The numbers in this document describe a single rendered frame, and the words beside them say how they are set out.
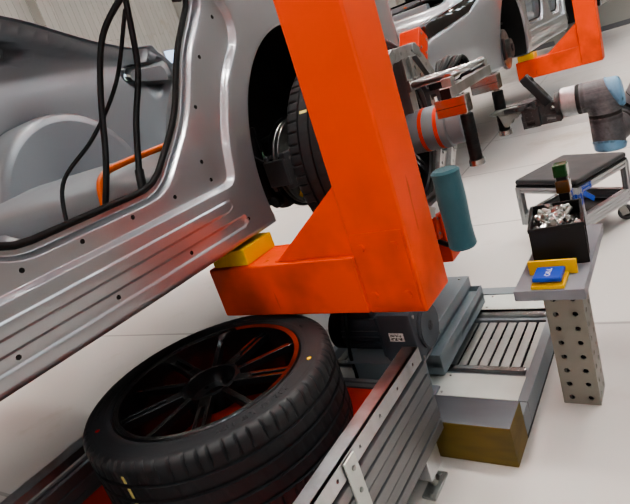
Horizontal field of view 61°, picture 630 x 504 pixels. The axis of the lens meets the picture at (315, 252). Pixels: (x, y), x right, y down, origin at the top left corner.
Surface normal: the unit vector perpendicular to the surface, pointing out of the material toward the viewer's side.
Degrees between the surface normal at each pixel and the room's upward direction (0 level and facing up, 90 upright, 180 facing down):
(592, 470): 0
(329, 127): 90
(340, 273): 90
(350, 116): 90
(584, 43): 90
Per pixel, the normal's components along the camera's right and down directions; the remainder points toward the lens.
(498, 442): -0.51, 0.41
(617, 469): -0.30, -0.91
